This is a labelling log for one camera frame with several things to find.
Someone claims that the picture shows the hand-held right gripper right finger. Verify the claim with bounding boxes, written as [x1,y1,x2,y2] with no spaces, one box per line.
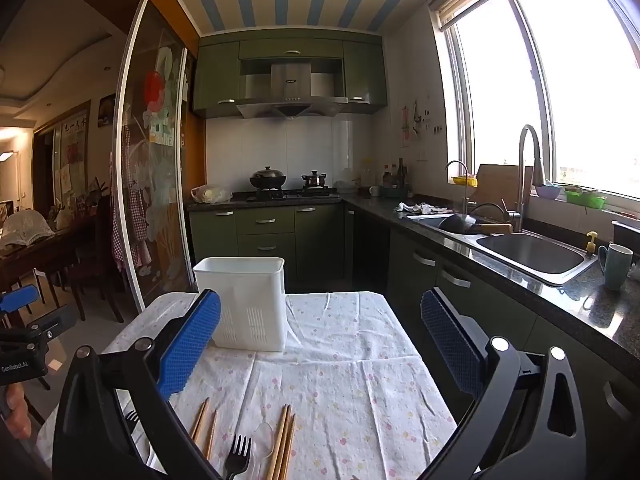
[420,287,588,480]

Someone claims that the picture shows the white plastic utensil holder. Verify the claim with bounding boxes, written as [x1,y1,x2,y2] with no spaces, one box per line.
[192,256,288,353]

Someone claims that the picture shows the black wok with lid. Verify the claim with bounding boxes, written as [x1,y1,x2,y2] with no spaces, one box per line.
[249,166,288,192]

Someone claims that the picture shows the steel range hood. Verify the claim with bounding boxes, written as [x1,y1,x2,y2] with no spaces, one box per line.
[236,57,348,120]

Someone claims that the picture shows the dark wooden dining table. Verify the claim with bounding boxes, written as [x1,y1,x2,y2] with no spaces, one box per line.
[0,220,108,321]

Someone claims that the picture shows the black gas stove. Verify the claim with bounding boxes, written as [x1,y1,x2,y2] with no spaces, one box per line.
[245,186,341,201]

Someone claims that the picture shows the green plastic basket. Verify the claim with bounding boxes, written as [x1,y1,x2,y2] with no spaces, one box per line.
[565,187,607,209]

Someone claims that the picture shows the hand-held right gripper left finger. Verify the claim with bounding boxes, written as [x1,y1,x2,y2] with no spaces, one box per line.
[52,289,222,480]

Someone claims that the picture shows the white lace food cover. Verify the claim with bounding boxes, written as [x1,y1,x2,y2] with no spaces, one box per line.
[0,214,56,251]

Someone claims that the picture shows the person's left hand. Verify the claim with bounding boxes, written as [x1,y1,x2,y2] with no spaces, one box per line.
[0,385,33,441]

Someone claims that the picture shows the etched glass sliding door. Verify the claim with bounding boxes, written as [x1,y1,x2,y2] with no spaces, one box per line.
[112,0,201,311]

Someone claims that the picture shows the small steel faucet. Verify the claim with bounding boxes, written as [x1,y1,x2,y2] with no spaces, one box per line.
[445,160,471,216]

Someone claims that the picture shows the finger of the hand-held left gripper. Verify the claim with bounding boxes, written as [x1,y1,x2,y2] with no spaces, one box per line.
[0,285,40,313]

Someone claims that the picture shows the green upper kitchen cabinets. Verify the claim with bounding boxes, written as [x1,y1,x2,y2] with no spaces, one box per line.
[192,30,390,117]

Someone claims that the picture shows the red checked apron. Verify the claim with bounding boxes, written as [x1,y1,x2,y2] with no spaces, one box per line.
[111,125,151,273]

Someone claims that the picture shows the crumpled dish rag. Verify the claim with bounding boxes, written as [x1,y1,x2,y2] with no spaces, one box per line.
[395,201,453,216]

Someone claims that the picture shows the tall steel faucet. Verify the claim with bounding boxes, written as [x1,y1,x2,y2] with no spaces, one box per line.
[515,124,546,233]

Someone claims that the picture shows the teal ceramic mug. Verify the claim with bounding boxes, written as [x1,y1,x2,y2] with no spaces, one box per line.
[597,243,635,291]

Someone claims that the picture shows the white floral tablecloth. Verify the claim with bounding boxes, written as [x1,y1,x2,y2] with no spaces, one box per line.
[37,290,458,480]

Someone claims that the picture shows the white plastic bag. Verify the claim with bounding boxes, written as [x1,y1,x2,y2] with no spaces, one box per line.
[191,185,233,205]

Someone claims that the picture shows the wooden cutting board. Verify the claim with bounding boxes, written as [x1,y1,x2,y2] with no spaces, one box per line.
[472,163,535,208]

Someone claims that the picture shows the kitchen window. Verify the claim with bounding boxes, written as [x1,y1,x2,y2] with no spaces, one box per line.
[430,0,640,201]

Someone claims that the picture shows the black box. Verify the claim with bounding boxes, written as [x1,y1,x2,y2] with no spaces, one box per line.
[611,217,640,253]

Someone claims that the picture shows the red upholstered dining chair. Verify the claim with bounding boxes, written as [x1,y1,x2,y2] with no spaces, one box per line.
[65,195,126,323]

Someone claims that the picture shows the clear plastic spoon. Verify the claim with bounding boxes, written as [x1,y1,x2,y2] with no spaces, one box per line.
[250,422,276,466]

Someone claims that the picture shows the framed wall picture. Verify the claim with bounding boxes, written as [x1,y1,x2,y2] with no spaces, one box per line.
[97,94,117,128]

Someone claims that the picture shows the black pan with wooden handle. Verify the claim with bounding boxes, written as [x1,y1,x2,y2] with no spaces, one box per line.
[437,213,513,236]

